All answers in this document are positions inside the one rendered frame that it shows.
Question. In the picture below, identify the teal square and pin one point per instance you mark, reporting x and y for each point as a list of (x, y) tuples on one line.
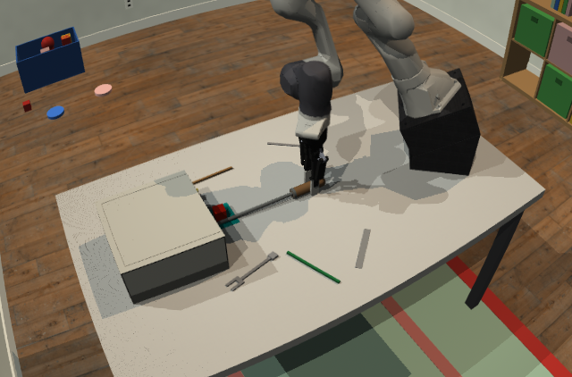
[(229, 213)]

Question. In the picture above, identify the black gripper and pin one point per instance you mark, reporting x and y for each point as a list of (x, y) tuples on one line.
[(315, 162)]

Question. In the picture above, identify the red block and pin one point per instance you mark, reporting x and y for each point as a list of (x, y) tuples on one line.
[(219, 212)]

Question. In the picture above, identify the grey wrench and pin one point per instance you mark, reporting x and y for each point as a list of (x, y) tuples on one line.
[(240, 281)]

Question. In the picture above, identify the grey flat bar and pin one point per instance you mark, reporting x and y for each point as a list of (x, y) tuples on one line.
[(362, 250)]

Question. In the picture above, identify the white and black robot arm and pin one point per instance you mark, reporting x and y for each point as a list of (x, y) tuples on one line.
[(423, 91)]

